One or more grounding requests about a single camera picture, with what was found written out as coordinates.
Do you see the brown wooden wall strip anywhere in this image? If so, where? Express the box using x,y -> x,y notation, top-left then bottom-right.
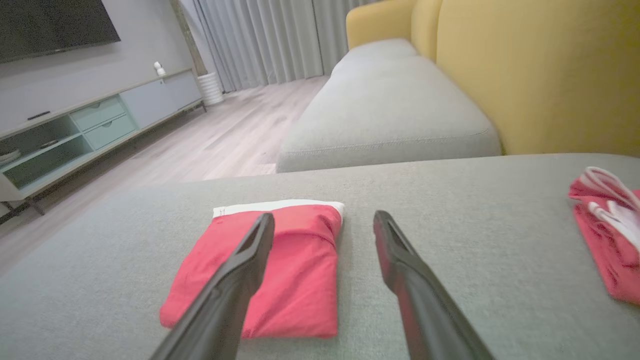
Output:
169,0 -> 209,77

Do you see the grey pleated curtain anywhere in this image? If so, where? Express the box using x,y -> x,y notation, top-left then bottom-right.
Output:
179,0 -> 377,94

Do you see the white ribbed cylinder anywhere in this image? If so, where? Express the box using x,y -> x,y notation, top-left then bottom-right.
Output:
197,72 -> 225,106

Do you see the wide yellow sofa back cushion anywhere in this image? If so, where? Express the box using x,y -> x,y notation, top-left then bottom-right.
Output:
435,0 -> 640,157

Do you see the narrow yellow sofa back cushion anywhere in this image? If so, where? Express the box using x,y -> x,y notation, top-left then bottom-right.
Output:
410,0 -> 444,62

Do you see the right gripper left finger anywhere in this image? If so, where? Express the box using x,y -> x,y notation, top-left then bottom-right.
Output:
150,213 -> 277,360

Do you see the large grey sofa seat cushion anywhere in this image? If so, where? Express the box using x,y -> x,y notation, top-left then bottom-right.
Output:
0,152 -> 640,360

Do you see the black flat television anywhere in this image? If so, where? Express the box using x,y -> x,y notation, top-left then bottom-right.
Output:
0,0 -> 121,64

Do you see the grey teal tv cabinet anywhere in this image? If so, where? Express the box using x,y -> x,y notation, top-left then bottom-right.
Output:
0,67 -> 208,217

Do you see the yellow sofa end cushion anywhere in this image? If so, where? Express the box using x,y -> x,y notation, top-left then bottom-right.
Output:
345,0 -> 417,51

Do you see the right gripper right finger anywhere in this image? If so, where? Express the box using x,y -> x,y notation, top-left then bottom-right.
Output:
373,210 -> 496,360

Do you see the red basketball jersey white trim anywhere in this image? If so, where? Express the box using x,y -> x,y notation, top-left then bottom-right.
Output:
568,166 -> 640,306

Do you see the teal cabinet drawer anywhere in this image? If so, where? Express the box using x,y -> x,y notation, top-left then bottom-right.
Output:
69,95 -> 127,132
81,113 -> 139,151

